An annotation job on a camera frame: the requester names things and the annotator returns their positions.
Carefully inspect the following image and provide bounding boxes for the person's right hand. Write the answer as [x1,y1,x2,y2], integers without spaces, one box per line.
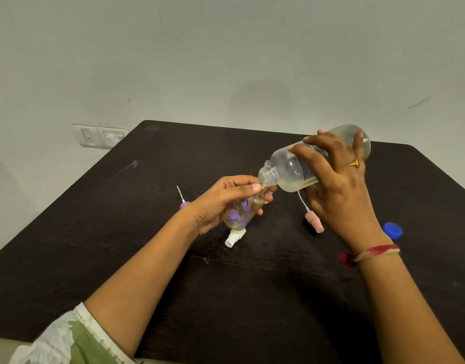
[288,129,393,256]

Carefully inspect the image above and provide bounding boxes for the person's left hand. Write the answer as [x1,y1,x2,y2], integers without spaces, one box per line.
[186,175,278,237]

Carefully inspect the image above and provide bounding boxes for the small round bottle purple print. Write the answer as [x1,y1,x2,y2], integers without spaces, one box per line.
[223,187,269,231]

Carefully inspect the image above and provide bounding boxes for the purple spray cap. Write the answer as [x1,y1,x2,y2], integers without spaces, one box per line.
[176,186,192,210]

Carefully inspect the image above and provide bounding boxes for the pink spray cap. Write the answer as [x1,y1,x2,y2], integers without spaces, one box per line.
[297,190,325,235]

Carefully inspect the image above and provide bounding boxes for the white spray cap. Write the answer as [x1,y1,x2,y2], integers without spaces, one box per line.
[224,227,247,249]

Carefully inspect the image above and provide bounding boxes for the blue screw cap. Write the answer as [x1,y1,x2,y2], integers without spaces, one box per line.
[382,222,404,241]

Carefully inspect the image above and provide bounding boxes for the large clear bottle blue label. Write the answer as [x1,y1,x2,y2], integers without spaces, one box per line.
[258,123,371,193]

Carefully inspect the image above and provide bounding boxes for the small clear bottle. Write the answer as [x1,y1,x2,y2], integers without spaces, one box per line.
[262,159,274,205]

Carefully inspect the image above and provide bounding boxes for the person's left forearm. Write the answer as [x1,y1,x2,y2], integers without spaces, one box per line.
[83,212,199,359]

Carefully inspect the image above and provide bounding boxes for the red thread wristband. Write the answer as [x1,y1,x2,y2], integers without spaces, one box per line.
[338,244,401,269]

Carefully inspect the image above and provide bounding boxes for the white plug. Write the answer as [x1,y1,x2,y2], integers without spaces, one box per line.
[103,131,125,148]

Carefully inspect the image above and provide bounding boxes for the green floral left sleeve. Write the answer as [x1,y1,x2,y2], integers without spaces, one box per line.
[8,302,136,364]

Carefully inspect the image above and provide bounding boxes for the white wall socket panel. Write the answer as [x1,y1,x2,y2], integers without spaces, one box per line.
[72,123,130,150]

